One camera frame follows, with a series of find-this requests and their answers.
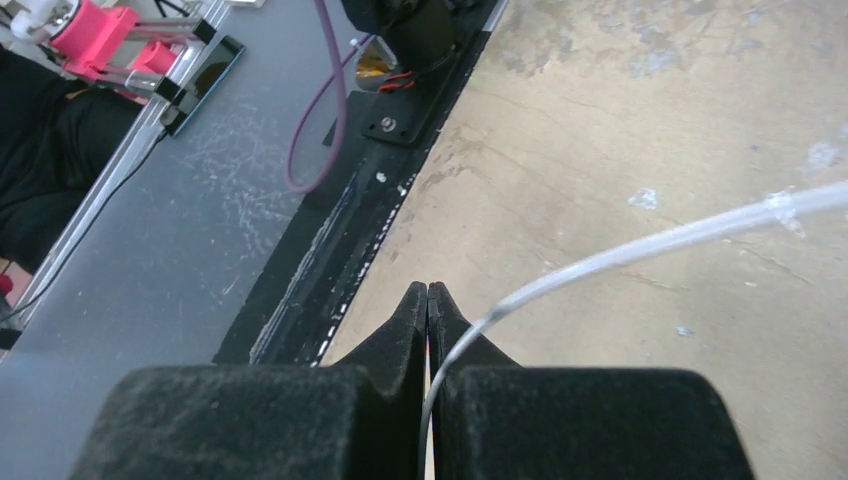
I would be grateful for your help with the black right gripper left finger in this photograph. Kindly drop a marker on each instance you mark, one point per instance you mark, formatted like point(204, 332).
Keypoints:
point(355, 419)

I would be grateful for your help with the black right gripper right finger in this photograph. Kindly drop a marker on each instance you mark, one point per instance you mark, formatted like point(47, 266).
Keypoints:
point(493, 418)

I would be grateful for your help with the black smartphone on table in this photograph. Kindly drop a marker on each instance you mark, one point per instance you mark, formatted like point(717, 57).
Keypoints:
point(220, 60)

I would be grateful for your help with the pink object on rail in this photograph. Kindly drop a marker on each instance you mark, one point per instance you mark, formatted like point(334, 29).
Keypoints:
point(111, 45)

